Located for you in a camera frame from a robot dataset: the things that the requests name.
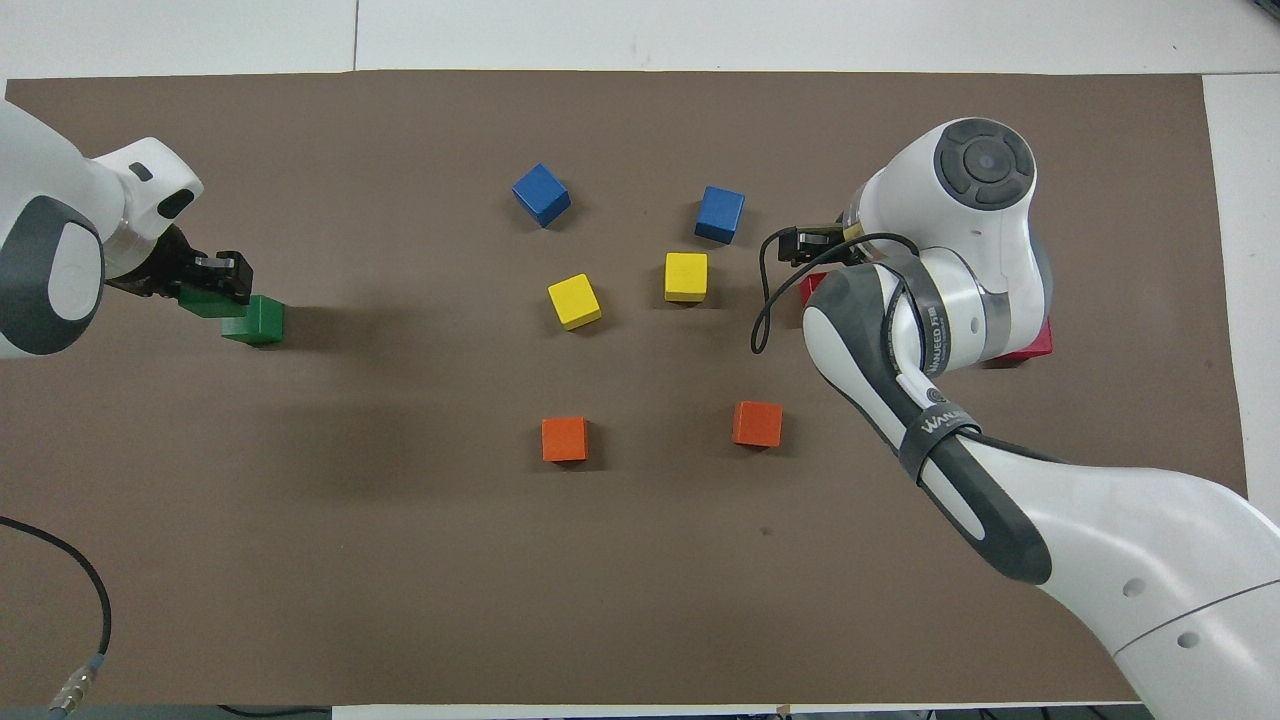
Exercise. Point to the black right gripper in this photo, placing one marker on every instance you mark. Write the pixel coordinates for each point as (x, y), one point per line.
(843, 243)

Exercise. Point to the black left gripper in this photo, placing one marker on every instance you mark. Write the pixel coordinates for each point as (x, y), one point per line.
(155, 272)

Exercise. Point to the green wooden cube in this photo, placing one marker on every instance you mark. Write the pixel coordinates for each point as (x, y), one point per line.
(205, 304)
(262, 324)

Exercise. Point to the red wooden cube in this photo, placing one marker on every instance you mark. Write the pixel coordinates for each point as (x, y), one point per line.
(812, 290)
(1038, 345)

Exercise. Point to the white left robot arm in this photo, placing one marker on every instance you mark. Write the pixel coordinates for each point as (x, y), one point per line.
(50, 250)

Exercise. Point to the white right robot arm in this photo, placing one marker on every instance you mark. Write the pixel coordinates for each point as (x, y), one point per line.
(960, 250)

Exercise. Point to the blue wooden cube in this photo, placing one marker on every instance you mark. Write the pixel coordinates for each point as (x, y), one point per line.
(541, 194)
(720, 213)

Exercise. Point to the yellow wooden cube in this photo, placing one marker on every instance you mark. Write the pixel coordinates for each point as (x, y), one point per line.
(686, 276)
(574, 301)

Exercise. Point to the orange wooden cube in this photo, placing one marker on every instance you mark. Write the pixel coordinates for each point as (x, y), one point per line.
(757, 423)
(564, 439)

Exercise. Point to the brown table mat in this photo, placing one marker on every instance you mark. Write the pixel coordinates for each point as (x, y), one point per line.
(640, 580)

